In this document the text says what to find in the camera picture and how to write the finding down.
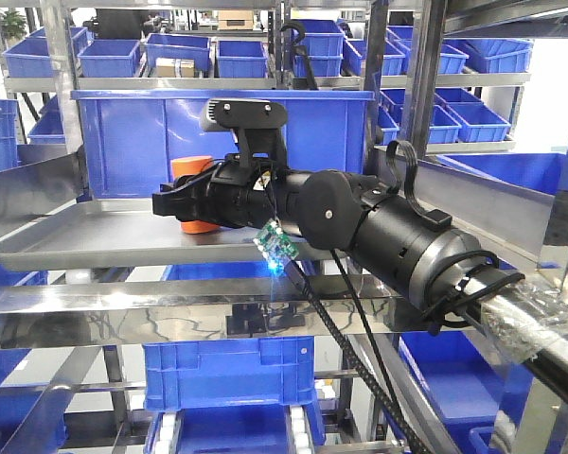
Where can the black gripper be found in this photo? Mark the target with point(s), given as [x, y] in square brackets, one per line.
[227, 194]

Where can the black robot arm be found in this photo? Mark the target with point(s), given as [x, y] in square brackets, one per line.
[439, 270]

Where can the blue crate lower shelf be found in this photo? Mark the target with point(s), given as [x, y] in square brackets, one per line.
[219, 373]

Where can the big blue tote behind tray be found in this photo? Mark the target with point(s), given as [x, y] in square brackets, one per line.
[131, 136]

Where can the steel tray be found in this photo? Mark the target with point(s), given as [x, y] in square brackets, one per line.
[119, 233]

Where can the green circuit board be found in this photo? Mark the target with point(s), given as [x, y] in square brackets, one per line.
[273, 243]

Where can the steel shelving rack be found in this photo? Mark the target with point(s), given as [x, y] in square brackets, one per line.
[526, 232]

